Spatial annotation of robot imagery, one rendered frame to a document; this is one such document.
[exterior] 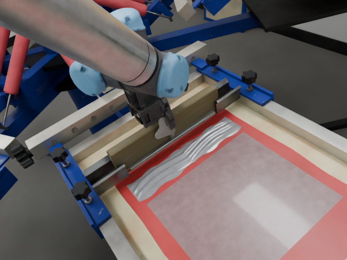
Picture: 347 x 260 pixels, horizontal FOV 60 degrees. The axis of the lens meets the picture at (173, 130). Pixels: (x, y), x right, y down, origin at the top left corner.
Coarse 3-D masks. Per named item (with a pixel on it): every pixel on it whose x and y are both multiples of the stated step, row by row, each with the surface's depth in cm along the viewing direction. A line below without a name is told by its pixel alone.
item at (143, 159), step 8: (208, 112) 89; (200, 120) 87; (184, 128) 86; (192, 128) 86; (176, 136) 84; (160, 144) 84; (168, 144) 84; (152, 152) 82; (136, 160) 81; (144, 160) 81
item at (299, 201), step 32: (256, 128) 86; (224, 160) 80; (256, 160) 78; (288, 160) 76; (256, 192) 71; (288, 192) 69; (320, 192) 68; (288, 224) 64; (320, 224) 63; (320, 256) 58
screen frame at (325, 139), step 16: (192, 80) 103; (208, 80) 103; (240, 96) 93; (128, 112) 98; (272, 112) 84; (288, 112) 82; (112, 128) 94; (128, 128) 96; (288, 128) 82; (304, 128) 77; (320, 128) 76; (80, 144) 92; (96, 144) 92; (320, 144) 75; (336, 144) 72; (80, 160) 91; (112, 224) 69; (112, 240) 66; (128, 256) 63
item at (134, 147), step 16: (192, 96) 85; (208, 96) 85; (176, 112) 82; (192, 112) 85; (144, 128) 80; (176, 128) 84; (128, 144) 77; (144, 144) 80; (112, 160) 77; (128, 160) 80
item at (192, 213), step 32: (160, 160) 85; (128, 192) 79; (160, 192) 77; (192, 192) 75; (224, 192) 73; (160, 224) 71; (192, 224) 69; (224, 224) 67; (256, 224) 66; (192, 256) 64; (224, 256) 62; (256, 256) 61; (288, 256) 60
